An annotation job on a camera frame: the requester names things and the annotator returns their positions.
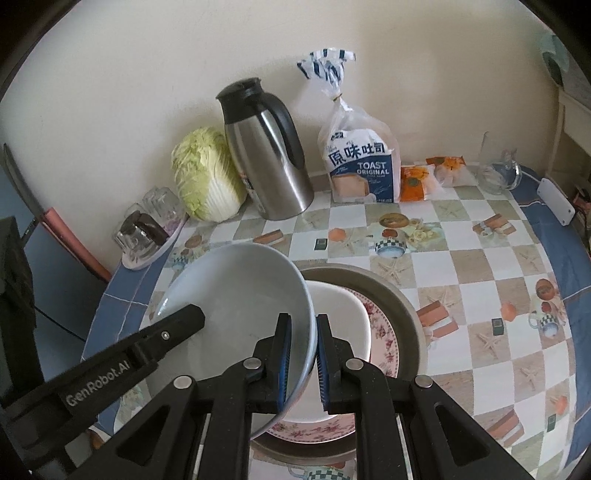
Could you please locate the sliced bread bag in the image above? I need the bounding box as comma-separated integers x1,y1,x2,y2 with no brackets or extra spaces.
297,48,402,204

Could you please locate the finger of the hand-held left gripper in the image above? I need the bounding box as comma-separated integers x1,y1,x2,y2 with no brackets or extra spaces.
128,304,206,366

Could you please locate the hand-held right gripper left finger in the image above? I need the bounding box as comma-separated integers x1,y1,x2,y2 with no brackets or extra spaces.
99,313,294,480

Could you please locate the napa cabbage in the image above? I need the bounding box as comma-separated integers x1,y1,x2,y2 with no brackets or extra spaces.
172,128,247,223

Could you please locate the white power strip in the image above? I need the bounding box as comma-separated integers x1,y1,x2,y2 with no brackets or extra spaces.
537,178,576,227

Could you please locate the glass cup with dark base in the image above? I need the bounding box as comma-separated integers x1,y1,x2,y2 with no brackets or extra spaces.
113,210,169,257

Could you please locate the pale blue bowl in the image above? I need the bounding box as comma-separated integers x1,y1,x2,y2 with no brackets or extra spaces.
152,242,318,441

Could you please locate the checked printed tablecloth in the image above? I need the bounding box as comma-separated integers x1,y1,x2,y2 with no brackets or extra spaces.
81,164,591,480

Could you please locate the pink and grey stick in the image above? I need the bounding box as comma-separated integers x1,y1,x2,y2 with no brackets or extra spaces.
2,143,114,283

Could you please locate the clear glass mug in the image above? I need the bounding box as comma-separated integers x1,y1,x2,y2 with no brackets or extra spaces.
478,131,525,195

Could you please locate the stainless steel basin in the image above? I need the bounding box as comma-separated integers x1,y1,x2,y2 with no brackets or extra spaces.
249,266,428,467

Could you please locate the white tray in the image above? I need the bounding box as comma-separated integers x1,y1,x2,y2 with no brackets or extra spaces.
121,217,188,271

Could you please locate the clear glass cup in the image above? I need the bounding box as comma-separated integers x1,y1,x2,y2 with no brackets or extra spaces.
141,186,185,227

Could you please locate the stainless steel thermos jug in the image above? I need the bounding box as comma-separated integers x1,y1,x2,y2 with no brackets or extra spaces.
216,78,315,221

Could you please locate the round floral plate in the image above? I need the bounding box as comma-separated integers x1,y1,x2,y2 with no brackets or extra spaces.
265,295,400,441

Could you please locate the square white plate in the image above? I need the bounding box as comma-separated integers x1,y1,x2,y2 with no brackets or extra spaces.
283,281,372,423

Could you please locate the teal cloth item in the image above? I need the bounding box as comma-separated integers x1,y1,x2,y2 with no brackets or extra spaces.
538,34,571,88

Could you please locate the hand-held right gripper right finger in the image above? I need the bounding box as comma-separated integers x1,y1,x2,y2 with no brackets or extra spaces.
315,314,539,480

